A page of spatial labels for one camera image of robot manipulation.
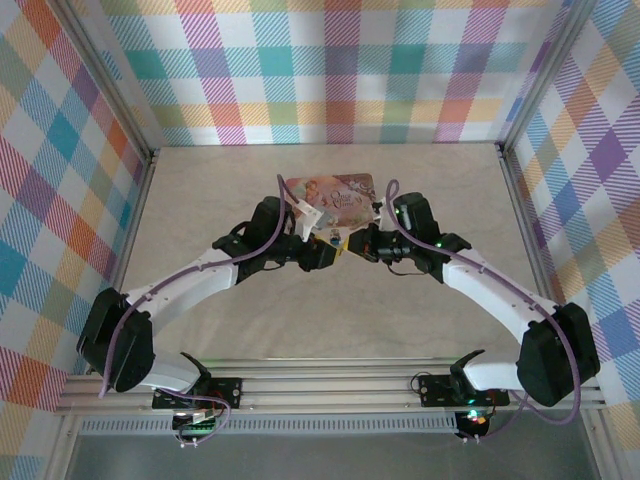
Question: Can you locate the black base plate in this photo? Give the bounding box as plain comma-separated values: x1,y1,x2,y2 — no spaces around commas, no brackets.
151,377,244,411
418,374,511,408

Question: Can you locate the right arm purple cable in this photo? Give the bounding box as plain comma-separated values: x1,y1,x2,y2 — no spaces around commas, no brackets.
384,178,584,444

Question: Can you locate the aluminium frame post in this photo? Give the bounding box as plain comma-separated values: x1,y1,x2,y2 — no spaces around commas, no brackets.
499,0,591,156
46,414,82,480
49,0,160,166
582,409,624,480

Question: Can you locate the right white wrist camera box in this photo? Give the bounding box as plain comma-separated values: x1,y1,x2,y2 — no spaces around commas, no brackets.
371,196,397,232

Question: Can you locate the thin aluminium cross rail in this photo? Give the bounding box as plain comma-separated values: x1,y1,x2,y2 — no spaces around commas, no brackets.
87,355,576,374

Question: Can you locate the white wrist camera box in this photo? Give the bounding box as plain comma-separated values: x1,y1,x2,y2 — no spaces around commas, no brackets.
371,196,397,232
293,199,337,245

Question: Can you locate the plaid backdrop panel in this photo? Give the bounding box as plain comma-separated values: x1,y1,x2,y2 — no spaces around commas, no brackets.
74,0,574,149
507,0,640,480
0,0,151,480

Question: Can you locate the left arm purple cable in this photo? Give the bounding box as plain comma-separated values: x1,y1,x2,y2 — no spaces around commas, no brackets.
98,173,297,449

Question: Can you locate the grey slotted cable duct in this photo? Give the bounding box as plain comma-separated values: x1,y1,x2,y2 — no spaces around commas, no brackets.
78,418,461,436

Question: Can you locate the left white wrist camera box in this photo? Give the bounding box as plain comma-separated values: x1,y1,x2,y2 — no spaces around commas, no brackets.
293,199,337,245

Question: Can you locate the wide aluminium cross rail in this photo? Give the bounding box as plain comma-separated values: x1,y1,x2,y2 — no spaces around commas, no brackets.
54,373,607,415

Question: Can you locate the pink illustrated tin box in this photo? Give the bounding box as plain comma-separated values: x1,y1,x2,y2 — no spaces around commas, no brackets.
276,172,381,251

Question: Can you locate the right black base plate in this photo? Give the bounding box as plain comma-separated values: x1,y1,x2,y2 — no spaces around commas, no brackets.
418,374,511,408

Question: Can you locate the aluminium side rail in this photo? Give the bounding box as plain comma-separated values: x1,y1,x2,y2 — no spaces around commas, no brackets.
497,142,581,369
84,147,160,374

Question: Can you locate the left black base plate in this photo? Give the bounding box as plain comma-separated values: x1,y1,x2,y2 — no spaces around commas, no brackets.
151,377,244,411

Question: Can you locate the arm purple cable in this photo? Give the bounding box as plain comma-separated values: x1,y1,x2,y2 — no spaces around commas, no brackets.
98,173,297,449
384,178,584,444

